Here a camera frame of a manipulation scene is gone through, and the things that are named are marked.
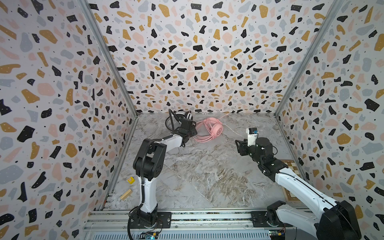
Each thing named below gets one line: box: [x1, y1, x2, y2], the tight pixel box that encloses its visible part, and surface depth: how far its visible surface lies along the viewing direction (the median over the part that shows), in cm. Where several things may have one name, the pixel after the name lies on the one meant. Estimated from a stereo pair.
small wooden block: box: [120, 189, 133, 201], surface depth 81 cm
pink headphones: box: [192, 113, 229, 143], surface depth 105 cm
